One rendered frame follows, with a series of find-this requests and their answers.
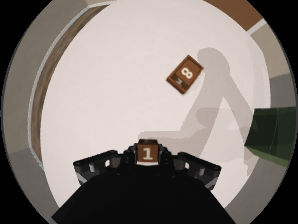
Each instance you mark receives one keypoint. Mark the brown calendar cube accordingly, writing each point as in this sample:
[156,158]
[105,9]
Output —
[148,150]
[184,75]

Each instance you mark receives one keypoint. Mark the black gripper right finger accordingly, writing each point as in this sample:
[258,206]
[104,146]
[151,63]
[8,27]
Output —
[200,169]

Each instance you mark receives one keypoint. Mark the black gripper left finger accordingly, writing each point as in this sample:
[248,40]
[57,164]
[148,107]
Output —
[95,165]

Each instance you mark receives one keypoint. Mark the brown wooden tray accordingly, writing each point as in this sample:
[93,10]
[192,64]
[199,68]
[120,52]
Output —
[194,65]

